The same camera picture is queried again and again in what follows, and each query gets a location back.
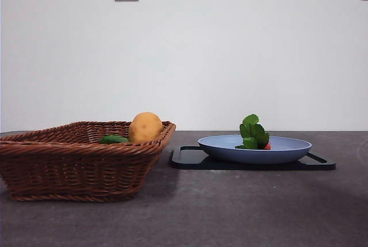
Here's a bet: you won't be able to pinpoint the brown wicker basket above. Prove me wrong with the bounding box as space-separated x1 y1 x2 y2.
0 120 177 203

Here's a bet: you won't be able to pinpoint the black flat tray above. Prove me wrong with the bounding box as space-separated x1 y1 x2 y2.
171 145 336 171

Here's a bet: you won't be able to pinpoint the green chili pepper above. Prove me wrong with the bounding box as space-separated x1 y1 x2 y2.
98 134 130 145

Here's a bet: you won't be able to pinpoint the blue round plate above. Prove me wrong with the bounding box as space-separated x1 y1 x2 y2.
197 135 312 165

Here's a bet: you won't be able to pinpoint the yellow-brown potato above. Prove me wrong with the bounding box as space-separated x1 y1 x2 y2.
128 112 164 145

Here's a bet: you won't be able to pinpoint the orange carrot with green leaves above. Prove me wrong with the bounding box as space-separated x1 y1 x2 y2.
235 113 272 151

